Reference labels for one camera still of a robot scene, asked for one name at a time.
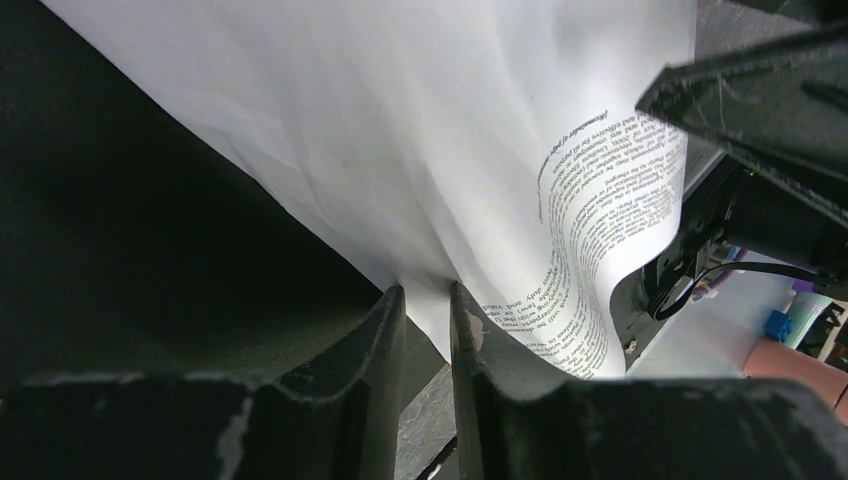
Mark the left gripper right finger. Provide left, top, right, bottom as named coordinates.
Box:
left=450, top=284, right=847, bottom=479

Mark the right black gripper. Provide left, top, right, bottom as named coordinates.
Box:
left=612, top=21, right=847, bottom=365

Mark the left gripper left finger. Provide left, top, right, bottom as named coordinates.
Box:
left=1, top=286, right=406, bottom=479

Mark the red folder with black inside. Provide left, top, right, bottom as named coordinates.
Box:
left=1, top=1, right=381, bottom=390

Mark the printed paper sheet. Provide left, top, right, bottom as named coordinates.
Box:
left=49, top=1, right=697, bottom=379

